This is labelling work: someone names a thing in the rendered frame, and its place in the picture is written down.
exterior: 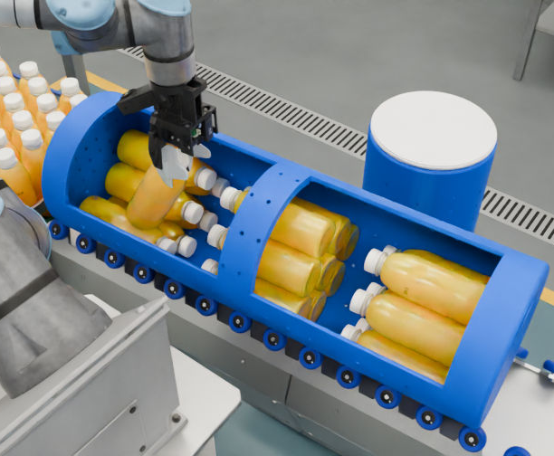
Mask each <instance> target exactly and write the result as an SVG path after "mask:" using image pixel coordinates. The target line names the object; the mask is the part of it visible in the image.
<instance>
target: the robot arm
mask: <svg viewBox="0 0 554 456"><path fill-rule="evenodd" d="M0 26H5V27H16V28H26V29H37V30H39V29H40V30H48V31H50V33H51V37H52V40H53V45H54V48H55V50H56V52H58V53H59V54H61V55H69V54H78V55H84V54H86V53H88V52H103V51H110V50H118V49H125V48H130V47H137V46H142V49H143V55H144V61H145V66H146V73H147V77H148V79H149V84H146V85H144V86H141V87H139V88H136V89H135V88H134V89H131V90H128V91H127V92H125V93H124V94H123V95H122V96H121V97H120V100H119V101H118V102H117V103H116V105H117V106H118V108H119V110H120V111H121V113H122V114H123V115H124V116H127V115H129V114H135V113H137V112H139V111H141V110H143V109H146V108H149V107H152V106H153V108H154V111H153V112H152V113H151V117H150V121H149V125H150V127H149V132H148V152H149V155H150V158H151V160H152V163H153V165H154V167H155V168H156V170H157V171H158V174H159V175H160V177H161V179H162V180H163V181H164V183H165V184H166V185H167V186H168V187H170V188H173V179H180V180H187V179H188V172H189V171H191V167H192V163H193V157H203V158H209V157H210V156H211V153H210V151H209V149H208V148H206V147H204V146H203V145H202V144H201V143H202V142H203V141H205V142H208V141H209V140H210V139H211V138H212V137H213V136H214V133H215V134H218V126H217V116H216V107H215V106H212V105H210V104H207V103H204V102H202V97H201V93H202V92H203V91H204V90H205V89H206V88H207V81H206V80H205V79H202V78H199V77H196V56H195V46H194V37H193V28H192V19H191V4H190V2H189V0H0ZM212 114H214V118H215V125H214V126H213V123H212ZM213 132H214V133H213ZM163 139H164V140H163ZM165 140H166V141H167V142H168V143H170V144H173V145H175V146H177V147H178V149H181V152H182V153H184V154H187V155H188V157H189V164H188V166H187V168H186V169H185V168H184V167H183V166H182V165H181V164H180V163H179V162H178V159H177V151H176V149H175V148H174V147H173V146H172V145H166V141H165ZM187 171H188V172H187ZM51 248H52V237H51V234H50V230H49V228H48V225H47V223H46V222H45V220H44V219H43V218H42V217H41V216H40V214H38V213H37V212H36V211H35V210H34V209H33V208H31V207H29V206H27V205H25V204H24V203H23V202H22V200H21V199H20V198H19V197H18V196H17V195H16V193H15V192H14V191H13V190H12V189H11V187H10V186H9V185H8V184H7V183H6V182H5V180H4V179H3V178H1V177H0V385H1V387H2V388H3V389H4V391H5V392H6V393H7V394H8V396H9V397H10V398H11V399H15V398H16V397H18V396H20V395H22V394H24V393H26V392H28V391H29V390H31V389H32V388H34V387H35V386H37V385H38V384H40V383H41V382H42V381H43V380H45V379H46V378H48V377H49V376H50V375H52V374H53V373H55V372H56V371H57V370H59V369H60V368H61V367H63V366H64V365H66V364H67V363H68V362H70V361H71V360H72V359H73V358H75V357H76V356H77V355H79V354H80V352H81V351H83V350H84V349H85V348H86V347H87V346H89V345H90V344H91V343H92V342H93V341H94V340H96V339H97V338H98V337H99V336H100V335H101V334H102V333H103V332H104V331H105V330H106V329H107V328H108V327H109V326H110V325H111V323H112V322H113V321H112V319H111V318H110V316H109V315H108V314H107V313H106V311H105V310H104V309H103V308H102V307H100V306H99V305H97V304H96V303H95V302H93V301H92V300H90V299H88V298H87V297H85V296H84V295H82V294H81V293H80V292H79V291H77V290H76V289H74V288H73V287H71V286H70V285H68V284H67V283H66V282H65V281H63V279H62V278H61V277H60V276H59V274H58V273H57V272H56V270H55V269H54V268H53V266H52V265H51V264H50V263H49V262H48V259H49V256H50V253H51Z"/></svg>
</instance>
